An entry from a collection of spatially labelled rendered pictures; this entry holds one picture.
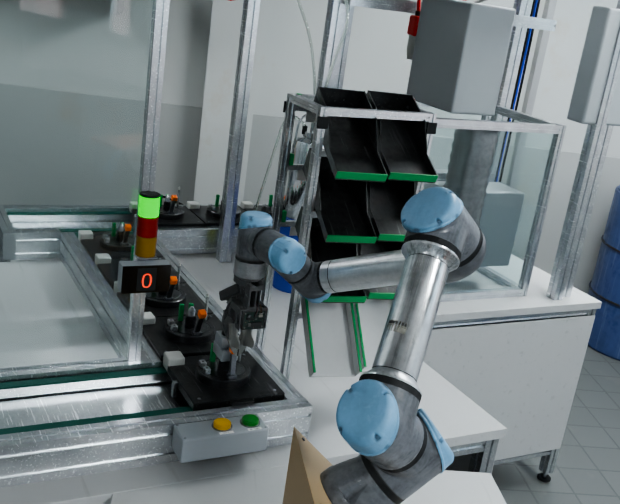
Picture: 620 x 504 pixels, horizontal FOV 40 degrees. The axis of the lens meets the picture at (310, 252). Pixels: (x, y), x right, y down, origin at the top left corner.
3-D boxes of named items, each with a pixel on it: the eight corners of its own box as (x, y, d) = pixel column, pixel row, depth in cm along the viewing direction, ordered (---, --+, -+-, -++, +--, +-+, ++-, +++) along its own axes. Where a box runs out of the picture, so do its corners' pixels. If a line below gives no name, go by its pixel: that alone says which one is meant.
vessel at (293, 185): (327, 222, 301) (343, 117, 289) (292, 223, 294) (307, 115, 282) (310, 210, 312) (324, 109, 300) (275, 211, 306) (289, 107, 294)
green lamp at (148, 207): (161, 218, 202) (163, 198, 200) (141, 218, 199) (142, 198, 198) (155, 212, 206) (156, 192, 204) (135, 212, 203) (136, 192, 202)
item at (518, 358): (554, 481, 371) (602, 301, 344) (335, 527, 319) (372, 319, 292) (461, 405, 427) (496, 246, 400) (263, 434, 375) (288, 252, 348)
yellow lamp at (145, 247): (158, 257, 205) (159, 238, 203) (138, 258, 202) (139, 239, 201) (152, 250, 209) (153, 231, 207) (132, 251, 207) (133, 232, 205)
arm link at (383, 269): (504, 245, 179) (311, 272, 205) (485, 216, 171) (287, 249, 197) (500, 292, 173) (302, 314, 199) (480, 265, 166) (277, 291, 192)
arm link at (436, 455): (414, 509, 158) (471, 465, 157) (382, 485, 149) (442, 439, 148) (386, 461, 167) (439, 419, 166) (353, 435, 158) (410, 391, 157)
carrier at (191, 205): (260, 227, 345) (264, 198, 341) (205, 228, 334) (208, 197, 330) (238, 209, 365) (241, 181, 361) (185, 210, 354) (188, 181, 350)
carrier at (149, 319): (244, 354, 231) (249, 313, 227) (160, 362, 220) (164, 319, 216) (213, 319, 251) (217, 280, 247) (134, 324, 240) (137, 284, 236)
